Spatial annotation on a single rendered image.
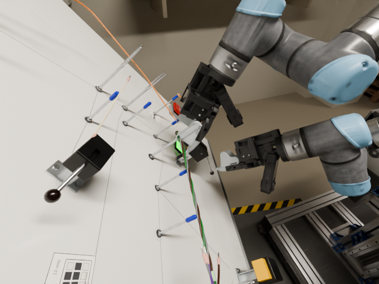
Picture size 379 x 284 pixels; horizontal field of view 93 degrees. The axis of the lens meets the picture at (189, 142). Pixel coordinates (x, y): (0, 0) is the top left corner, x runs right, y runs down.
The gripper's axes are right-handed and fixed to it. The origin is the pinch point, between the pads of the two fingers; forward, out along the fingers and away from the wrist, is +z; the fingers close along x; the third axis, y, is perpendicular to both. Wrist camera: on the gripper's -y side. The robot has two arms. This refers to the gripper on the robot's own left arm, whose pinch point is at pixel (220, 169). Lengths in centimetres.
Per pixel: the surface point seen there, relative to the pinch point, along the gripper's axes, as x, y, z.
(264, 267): 10.2, -22.8, -9.5
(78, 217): 41.9, 2.3, -1.8
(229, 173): -118, -18, 58
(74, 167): 42.6, 8.2, -5.8
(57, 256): 45.0, -0.6, -3.4
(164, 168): 18.5, 5.2, 4.9
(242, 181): -119, -28, 48
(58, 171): 42.6, 8.8, -0.6
